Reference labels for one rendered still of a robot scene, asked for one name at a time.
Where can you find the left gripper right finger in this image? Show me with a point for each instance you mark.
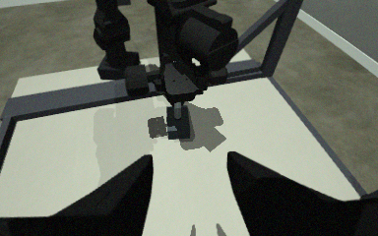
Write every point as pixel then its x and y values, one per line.
pixel 274 205

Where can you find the dark grey cylinder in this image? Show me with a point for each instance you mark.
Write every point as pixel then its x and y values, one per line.
pixel 177 110

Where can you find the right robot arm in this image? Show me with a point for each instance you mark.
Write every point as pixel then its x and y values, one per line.
pixel 190 25

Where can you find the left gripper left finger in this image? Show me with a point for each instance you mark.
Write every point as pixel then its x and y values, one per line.
pixel 118 207

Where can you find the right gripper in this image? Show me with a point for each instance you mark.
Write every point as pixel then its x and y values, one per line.
pixel 136 76

